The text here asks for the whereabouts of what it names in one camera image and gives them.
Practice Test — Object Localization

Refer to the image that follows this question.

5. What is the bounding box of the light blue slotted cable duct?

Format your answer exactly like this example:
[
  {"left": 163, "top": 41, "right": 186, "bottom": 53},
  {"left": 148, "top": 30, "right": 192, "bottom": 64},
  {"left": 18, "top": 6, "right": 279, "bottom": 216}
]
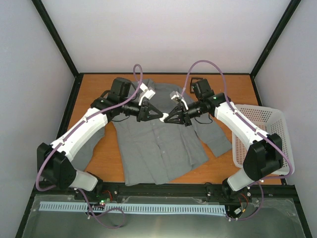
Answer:
[{"left": 38, "top": 201, "right": 226, "bottom": 217}]

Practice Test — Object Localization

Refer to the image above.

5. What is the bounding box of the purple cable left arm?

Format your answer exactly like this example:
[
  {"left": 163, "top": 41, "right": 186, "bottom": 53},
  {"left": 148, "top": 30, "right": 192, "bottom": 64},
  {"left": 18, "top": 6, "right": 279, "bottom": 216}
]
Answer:
[{"left": 36, "top": 63, "right": 126, "bottom": 228}]

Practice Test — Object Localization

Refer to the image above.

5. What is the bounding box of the grey button-up shirt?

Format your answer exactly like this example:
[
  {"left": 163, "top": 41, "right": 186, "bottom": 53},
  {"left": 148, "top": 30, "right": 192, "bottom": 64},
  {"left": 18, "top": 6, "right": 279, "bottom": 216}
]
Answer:
[{"left": 71, "top": 78, "right": 233, "bottom": 186}]

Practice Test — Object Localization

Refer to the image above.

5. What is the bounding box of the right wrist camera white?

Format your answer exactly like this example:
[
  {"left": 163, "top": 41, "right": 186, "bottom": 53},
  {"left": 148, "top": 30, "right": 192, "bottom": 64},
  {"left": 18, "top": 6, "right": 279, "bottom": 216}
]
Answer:
[{"left": 170, "top": 91, "right": 188, "bottom": 110}]

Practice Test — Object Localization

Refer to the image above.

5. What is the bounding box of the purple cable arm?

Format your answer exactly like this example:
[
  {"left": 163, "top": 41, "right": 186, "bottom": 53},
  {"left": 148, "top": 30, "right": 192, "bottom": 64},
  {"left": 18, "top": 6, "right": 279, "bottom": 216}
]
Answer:
[
  {"left": 36, "top": 63, "right": 126, "bottom": 228},
  {"left": 181, "top": 59, "right": 296, "bottom": 222}
]

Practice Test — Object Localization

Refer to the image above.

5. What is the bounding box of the white plastic perforated basket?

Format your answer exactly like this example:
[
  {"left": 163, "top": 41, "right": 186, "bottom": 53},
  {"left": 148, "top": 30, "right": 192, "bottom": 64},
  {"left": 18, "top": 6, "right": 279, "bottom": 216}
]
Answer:
[{"left": 236, "top": 104, "right": 295, "bottom": 176}]

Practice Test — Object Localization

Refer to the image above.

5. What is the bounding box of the left black frame post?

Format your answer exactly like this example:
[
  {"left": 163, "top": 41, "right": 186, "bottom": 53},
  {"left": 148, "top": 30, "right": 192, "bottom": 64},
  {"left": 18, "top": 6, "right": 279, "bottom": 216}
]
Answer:
[{"left": 31, "top": 0, "right": 80, "bottom": 77}]

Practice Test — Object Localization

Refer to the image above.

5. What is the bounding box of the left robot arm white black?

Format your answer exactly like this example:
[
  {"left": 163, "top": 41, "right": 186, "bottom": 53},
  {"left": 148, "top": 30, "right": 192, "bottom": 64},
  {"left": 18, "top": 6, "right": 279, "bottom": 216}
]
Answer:
[{"left": 36, "top": 77, "right": 163, "bottom": 200}]

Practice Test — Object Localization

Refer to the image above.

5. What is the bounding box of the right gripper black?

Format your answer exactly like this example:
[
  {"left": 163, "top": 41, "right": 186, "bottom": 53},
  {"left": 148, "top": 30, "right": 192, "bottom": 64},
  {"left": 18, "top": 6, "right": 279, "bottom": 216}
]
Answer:
[{"left": 164, "top": 99, "right": 203, "bottom": 126}]

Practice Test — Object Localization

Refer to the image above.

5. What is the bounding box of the right black frame post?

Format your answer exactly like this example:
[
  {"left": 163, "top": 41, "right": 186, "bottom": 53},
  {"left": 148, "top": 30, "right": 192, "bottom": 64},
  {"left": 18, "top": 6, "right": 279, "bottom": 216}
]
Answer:
[{"left": 250, "top": 0, "right": 302, "bottom": 77}]

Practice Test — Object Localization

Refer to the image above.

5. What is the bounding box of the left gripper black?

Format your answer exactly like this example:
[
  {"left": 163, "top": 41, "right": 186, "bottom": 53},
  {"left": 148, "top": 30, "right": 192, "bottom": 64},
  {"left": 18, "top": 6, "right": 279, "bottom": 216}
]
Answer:
[{"left": 120, "top": 98, "right": 163, "bottom": 122}]

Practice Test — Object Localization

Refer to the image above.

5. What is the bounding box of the black brooch box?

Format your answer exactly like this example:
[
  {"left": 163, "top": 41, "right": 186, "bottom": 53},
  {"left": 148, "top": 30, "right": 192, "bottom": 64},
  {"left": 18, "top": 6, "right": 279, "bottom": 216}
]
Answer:
[{"left": 190, "top": 77, "right": 204, "bottom": 94}]

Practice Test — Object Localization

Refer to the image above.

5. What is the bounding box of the white round brooch backing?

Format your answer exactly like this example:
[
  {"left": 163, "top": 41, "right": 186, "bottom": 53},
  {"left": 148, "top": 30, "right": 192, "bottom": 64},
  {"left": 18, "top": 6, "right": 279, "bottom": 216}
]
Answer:
[{"left": 159, "top": 113, "right": 169, "bottom": 122}]

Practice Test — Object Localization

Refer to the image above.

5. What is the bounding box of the metal base plate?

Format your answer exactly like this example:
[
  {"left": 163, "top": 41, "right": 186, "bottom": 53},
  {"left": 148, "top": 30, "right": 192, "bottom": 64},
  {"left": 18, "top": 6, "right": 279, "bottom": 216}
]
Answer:
[{"left": 21, "top": 195, "right": 305, "bottom": 238}]

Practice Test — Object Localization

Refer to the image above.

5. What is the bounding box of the black frame post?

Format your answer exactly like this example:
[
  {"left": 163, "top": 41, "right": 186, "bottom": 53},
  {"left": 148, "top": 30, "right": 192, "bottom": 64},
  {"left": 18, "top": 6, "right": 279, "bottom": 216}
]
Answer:
[
  {"left": 31, "top": 0, "right": 80, "bottom": 77},
  {"left": 250, "top": 0, "right": 302, "bottom": 77}
]

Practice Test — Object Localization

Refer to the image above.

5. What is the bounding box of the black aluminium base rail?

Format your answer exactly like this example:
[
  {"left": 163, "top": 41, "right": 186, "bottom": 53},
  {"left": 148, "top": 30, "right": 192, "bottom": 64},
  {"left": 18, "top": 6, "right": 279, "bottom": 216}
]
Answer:
[{"left": 33, "top": 182, "right": 299, "bottom": 204}]

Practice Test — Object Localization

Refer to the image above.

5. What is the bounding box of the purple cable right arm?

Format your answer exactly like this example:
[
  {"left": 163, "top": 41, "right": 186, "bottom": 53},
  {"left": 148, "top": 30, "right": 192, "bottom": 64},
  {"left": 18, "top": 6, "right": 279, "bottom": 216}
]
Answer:
[{"left": 181, "top": 59, "right": 296, "bottom": 222}]

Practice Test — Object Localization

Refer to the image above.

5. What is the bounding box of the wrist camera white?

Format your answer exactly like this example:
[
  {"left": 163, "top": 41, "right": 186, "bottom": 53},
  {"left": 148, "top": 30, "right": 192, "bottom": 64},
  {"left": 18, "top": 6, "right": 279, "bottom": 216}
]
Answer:
[
  {"left": 138, "top": 83, "right": 155, "bottom": 106},
  {"left": 170, "top": 91, "right": 188, "bottom": 110}
]

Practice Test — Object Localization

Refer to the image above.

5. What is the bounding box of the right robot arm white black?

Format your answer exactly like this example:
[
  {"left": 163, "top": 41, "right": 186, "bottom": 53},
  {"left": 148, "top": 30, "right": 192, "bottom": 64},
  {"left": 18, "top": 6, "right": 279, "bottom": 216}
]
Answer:
[{"left": 164, "top": 79, "right": 283, "bottom": 200}]

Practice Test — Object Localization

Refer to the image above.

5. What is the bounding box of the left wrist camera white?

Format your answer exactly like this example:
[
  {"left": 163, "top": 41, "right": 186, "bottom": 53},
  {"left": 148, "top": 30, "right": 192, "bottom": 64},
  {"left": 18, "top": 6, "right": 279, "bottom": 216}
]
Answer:
[{"left": 138, "top": 83, "right": 155, "bottom": 106}]

